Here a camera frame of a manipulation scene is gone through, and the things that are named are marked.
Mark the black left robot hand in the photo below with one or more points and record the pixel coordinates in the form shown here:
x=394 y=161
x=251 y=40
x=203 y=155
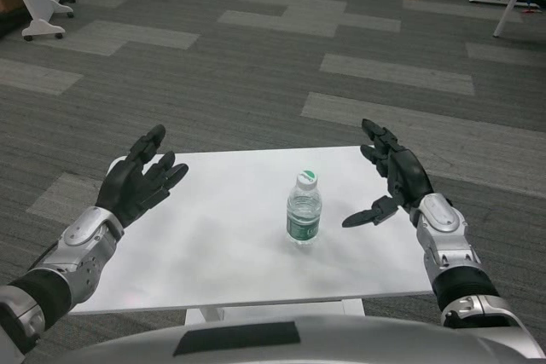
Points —
x=128 y=191

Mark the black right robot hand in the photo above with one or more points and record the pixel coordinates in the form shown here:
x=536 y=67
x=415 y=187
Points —
x=407 y=176

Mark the clear water bottle white cap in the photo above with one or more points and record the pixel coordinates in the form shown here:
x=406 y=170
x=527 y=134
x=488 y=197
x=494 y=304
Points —
x=303 y=215

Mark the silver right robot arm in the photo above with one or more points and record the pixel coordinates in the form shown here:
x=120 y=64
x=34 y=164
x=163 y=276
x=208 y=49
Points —
x=448 y=236

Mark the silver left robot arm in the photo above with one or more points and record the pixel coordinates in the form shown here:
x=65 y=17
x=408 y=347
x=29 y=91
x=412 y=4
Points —
x=72 y=253

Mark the silver robot chest black window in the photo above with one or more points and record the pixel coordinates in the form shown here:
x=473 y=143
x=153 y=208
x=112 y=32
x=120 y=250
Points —
x=341 y=342

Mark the white desk flat foot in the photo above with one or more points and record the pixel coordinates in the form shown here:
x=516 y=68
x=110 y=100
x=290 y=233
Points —
x=503 y=1

